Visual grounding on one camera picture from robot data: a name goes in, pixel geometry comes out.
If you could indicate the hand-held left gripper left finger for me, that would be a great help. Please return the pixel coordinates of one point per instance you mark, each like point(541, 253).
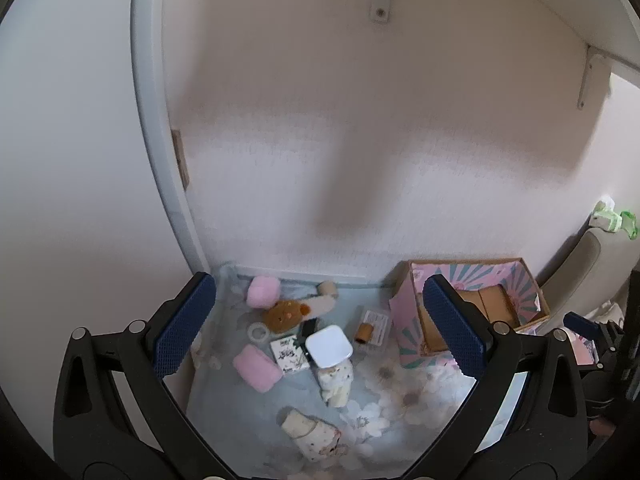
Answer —
point(185, 330)

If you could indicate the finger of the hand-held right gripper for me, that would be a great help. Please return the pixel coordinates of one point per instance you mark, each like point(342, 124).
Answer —
point(580, 323)

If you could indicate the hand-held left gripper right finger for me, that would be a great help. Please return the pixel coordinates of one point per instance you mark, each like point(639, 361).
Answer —
point(455, 330)

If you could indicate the pink patterned cardboard box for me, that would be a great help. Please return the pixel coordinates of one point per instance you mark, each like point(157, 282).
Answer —
point(475, 310)

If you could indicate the clear tape roll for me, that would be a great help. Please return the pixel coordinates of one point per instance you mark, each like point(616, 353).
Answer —
point(258, 332)

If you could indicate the pink fluffy pad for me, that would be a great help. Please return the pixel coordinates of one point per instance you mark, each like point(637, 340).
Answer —
point(257, 368)

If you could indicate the clear packet with brown bottle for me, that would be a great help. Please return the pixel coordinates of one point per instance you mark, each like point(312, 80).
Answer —
point(372, 330)

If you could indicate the pink fluffy cube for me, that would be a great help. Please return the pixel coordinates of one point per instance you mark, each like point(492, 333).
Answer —
point(262, 292)

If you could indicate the brown teddy bear toy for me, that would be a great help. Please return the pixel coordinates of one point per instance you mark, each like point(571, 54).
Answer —
point(287, 314)

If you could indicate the small floral print box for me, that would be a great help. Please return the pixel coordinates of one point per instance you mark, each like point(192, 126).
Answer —
point(289, 355)

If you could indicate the white square lidded container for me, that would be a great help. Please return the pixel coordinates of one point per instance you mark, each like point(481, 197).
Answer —
point(328, 347)

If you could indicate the beige cork roll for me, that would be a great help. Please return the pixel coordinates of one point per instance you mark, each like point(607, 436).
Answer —
point(327, 287)

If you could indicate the beige chair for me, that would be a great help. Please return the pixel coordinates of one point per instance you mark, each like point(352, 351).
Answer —
point(582, 270)

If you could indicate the floral light blue blanket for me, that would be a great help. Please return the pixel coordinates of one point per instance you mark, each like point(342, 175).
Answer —
point(300, 400)

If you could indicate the small wooden block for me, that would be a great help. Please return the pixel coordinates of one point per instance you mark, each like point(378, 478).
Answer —
point(180, 160)

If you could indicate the white curved frame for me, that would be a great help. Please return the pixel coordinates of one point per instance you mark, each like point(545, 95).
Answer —
point(157, 135)

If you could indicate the white shelf bracket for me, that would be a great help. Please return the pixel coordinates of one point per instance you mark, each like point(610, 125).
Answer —
point(592, 77)

